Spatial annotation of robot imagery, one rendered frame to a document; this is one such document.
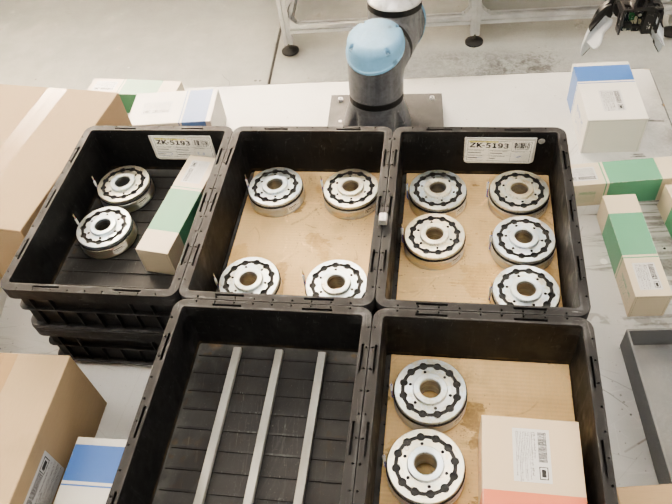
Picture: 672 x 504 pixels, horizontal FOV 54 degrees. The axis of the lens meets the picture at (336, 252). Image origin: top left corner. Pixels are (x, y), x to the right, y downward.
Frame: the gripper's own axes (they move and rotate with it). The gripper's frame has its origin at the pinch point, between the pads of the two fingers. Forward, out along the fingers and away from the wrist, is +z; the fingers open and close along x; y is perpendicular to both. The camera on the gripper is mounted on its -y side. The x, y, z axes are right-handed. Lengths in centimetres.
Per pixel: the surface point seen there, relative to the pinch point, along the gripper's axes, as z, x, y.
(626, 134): 13.3, 2.5, 10.1
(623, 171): 12.2, -0.8, 22.3
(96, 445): 9, -90, 82
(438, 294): 5, -38, 57
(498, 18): 77, -5, -140
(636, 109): 9.2, 4.2, 7.1
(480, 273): 5, -31, 53
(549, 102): 18.3, -10.1, -7.8
